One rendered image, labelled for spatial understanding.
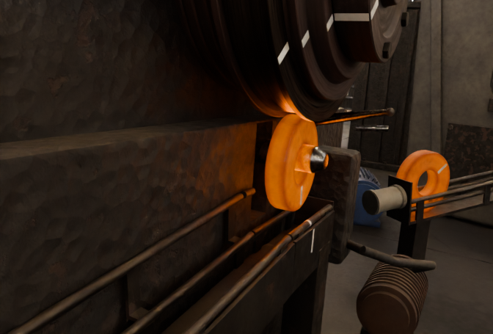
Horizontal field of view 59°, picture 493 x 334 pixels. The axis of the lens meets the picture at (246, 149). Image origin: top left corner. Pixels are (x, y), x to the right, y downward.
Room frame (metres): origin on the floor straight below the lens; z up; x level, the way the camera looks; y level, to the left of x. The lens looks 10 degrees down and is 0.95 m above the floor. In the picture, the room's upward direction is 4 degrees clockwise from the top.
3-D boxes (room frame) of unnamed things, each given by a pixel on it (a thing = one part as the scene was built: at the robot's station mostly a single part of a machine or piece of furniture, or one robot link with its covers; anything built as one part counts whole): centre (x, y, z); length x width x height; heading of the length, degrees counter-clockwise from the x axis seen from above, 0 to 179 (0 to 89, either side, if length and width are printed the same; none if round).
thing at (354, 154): (0.91, -0.18, 0.68); 0.11 x 0.08 x 0.24; 62
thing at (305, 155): (0.71, -0.05, 0.82); 0.17 x 0.04 x 0.04; 62
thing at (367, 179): (2.87, -0.78, 0.17); 0.57 x 0.31 x 0.34; 172
